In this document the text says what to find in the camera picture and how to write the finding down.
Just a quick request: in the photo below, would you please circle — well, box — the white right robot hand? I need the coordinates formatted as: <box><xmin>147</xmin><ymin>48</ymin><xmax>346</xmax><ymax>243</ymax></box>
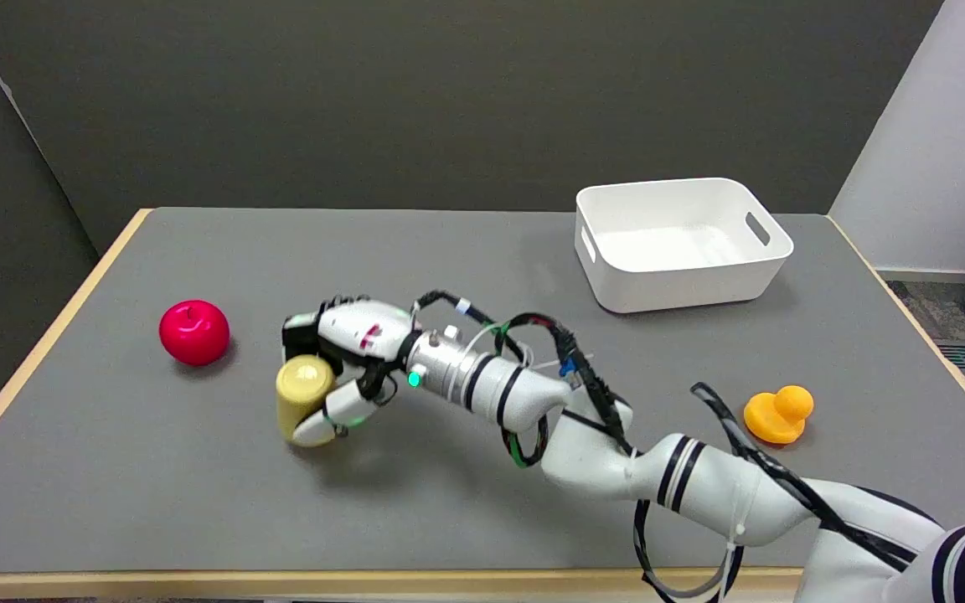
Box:
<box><xmin>282</xmin><ymin>295</ymin><xmax>421</xmax><ymax>447</ymax></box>

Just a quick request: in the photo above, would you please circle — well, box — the yellow cup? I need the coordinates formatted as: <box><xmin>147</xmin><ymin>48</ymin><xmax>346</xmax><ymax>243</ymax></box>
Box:
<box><xmin>276</xmin><ymin>354</ymin><xmax>337</xmax><ymax>444</ymax></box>

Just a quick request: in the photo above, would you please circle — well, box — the white plastic box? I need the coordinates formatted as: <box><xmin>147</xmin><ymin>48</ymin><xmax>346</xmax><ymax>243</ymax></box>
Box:
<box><xmin>575</xmin><ymin>178</ymin><xmax>795</xmax><ymax>314</ymax></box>

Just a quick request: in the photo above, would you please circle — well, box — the red apple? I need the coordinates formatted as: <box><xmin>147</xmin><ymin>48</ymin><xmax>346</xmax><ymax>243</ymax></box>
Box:
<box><xmin>158</xmin><ymin>300</ymin><xmax>231</xmax><ymax>367</ymax></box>

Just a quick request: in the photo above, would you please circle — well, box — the orange toy duck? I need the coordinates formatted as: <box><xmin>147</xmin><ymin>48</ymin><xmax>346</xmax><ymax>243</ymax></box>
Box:
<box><xmin>743</xmin><ymin>385</ymin><xmax>815</xmax><ymax>445</ymax></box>

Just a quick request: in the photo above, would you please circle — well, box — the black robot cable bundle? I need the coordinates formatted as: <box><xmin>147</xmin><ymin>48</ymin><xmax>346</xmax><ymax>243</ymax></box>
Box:
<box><xmin>414</xmin><ymin>290</ymin><xmax>919</xmax><ymax>602</ymax></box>

